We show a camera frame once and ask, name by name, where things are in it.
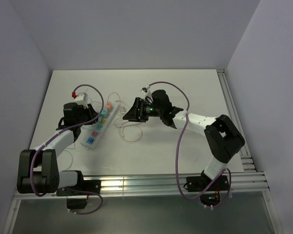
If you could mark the aluminium side rail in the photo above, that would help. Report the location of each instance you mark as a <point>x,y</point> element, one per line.
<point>247,160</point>

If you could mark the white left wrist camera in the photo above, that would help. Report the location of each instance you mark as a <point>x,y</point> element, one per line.
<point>80,99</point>

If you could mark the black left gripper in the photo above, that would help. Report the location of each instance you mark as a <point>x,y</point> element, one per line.
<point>92,113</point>

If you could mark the aluminium front rail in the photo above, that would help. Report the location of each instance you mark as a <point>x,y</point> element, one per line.
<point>153,185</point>

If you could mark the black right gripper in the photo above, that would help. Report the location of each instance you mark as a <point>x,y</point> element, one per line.
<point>135,115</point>

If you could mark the white power strip plug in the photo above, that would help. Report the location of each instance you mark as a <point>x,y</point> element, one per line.
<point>122,110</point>

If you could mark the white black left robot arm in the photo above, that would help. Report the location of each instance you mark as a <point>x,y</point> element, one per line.
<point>38,171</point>

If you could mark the white multicolour power strip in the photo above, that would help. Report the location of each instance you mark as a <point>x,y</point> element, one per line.
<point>91,134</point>

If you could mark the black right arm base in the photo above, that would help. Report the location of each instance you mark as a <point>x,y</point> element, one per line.
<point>199,183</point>

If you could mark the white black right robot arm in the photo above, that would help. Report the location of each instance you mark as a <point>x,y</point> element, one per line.
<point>223,138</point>

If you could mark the teal charger plug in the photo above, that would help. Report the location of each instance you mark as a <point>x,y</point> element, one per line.
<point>104,113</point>

